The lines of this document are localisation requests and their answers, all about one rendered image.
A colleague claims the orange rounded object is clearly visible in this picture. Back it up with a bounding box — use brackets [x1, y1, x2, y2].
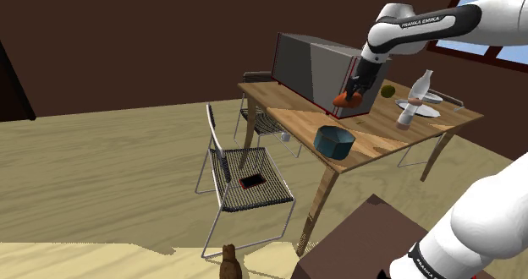
[333, 90, 364, 108]

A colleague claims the blue octagonal bowl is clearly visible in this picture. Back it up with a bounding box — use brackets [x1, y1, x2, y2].
[313, 124, 356, 161]

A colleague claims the white plate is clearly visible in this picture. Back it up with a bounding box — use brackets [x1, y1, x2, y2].
[394, 98, 442, 119]

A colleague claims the window with dark red frame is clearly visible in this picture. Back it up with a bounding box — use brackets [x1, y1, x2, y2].
[425, 0, 528, 74]

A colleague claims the grey box with red edges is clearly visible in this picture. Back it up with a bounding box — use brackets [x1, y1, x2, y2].
[271, 32, 392, 120]

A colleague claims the small white bowl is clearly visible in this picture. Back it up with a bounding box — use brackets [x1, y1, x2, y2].
[421, 91, 444, 104]

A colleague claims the brown animal figure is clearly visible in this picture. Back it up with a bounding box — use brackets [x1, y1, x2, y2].
[218, 243, 244, 279]

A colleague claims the black phone with red edge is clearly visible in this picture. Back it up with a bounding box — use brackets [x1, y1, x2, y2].
[239, 172, 267, 190]

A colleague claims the clear glass bottle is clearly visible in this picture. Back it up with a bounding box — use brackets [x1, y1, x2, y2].
[395, 69, 435, 131]

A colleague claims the brown robot stand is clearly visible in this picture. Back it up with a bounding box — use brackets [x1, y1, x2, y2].
[289, 194, 502, 279]

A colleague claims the wooden table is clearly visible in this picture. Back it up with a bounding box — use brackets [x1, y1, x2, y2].
[237, 78, 485, 258]

